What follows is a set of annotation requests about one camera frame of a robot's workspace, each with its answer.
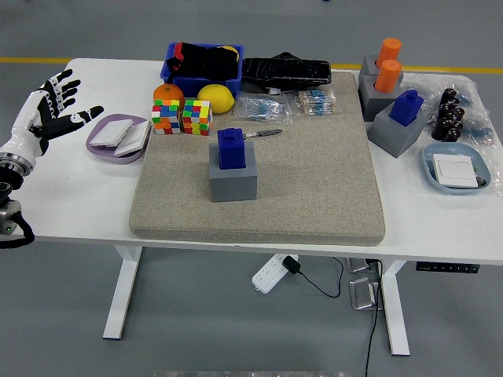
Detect clear plastic bag of parts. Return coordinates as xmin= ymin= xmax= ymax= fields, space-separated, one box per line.
xmin=401 ymin=71 xmax=503 ymax=149

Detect yellow lemon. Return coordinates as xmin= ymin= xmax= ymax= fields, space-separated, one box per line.
xmin=196 ymin=83 xmax=236 ymax=114

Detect white table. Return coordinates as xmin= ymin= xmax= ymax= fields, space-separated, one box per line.
xmin=0 ymin=57 xmax=503 ymax=357

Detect orange fruit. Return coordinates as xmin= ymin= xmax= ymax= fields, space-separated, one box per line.
xmin=152 ymin=83 xmax=185 ymax=106

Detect black keyboard in plastic wrap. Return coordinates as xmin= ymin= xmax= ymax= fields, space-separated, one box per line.
xmin=240 ymin=51 xmax=332 ymax=90

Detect black table control panel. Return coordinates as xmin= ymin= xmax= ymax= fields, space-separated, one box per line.
xmin=416 ymin=263 xmax=481 ymax=274

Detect grey-brown mat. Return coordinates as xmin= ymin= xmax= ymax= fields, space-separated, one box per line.
xmin=128 ymin=70 xmax=387 ymax=247

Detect light blue tray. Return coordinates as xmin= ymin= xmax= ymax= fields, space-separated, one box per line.
xmin=421 ymin=141 xmax=491 ymax=196

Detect black power adapter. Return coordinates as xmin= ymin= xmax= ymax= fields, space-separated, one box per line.
xmin=282 ymin=254 xmax=302 ymax=275

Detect thin black adapter cable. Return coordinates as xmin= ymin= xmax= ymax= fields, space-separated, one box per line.
xmin=298 ymin=257 xmax=345 ymax=298

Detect small metal pliers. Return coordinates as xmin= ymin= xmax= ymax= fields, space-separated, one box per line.
xmin=242 ymin=128 xmax=283 ymax=139

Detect metal floor socket box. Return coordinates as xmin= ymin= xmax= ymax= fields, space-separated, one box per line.
xmin=349 ymin=276 xmax=384 ymax=311
xmin=345 ymin=257 xmax=380 ymax=274

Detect clear bag of mixed resistors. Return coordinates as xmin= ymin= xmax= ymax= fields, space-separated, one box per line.
xmin=288 ymin=86 xmax=339 ymax=117

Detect clear bag of blue resistors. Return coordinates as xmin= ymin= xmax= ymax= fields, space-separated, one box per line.
xmin=233 ymin=93 xmax=294 ymax=126

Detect white power strip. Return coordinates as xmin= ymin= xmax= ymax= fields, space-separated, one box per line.
xmin=251 ymin=253 xmax=290 ymax=295

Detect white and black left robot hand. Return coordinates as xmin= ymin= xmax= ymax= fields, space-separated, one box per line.
xmin=0 ymin=68 xmax=105 ymax=169

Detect orange cylinder seal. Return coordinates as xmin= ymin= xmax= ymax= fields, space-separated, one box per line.
xmin=377 ymin=37 xmax=402 ymax=66
xmin=373 ymin=59 xmax=402 ymax=93

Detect long black floor cable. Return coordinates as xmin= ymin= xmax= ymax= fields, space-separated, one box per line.
xmin=363 ymin=258 xmax=384 ymax=377

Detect blue plastic bin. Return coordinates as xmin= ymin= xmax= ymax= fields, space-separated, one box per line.
xmin=159 ymin=42 xmax=244 ymax=98

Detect colourful puzzle cube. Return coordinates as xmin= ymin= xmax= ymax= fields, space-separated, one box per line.
xmin=181 ymin=98 xmax=214 ymax=137
xmin=151 ymin=98 xmax=182 ymax=136

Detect purple tray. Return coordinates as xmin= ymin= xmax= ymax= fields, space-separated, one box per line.
xmin=86 ymin=112 xmax=152 ymax=165

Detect black gloves with red trim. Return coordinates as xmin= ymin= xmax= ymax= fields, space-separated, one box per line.
xmin=165 ymin=41 xmax=241 ymax=82

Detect white switch panel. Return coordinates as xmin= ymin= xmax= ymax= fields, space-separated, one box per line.
xmin=432 ymin=153 xmax=479 ymax=188
xmin=93 ymin=119 xmax=134 ymax=149
xmin=113 ymin=120 xmax=152 ymax=158

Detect blue seal with square knob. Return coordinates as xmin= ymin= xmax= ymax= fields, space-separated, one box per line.
xmin=388 ymin=89 xmax=424 ymax=127
xmin=217 ymin=128 xmax=248 ymax=171

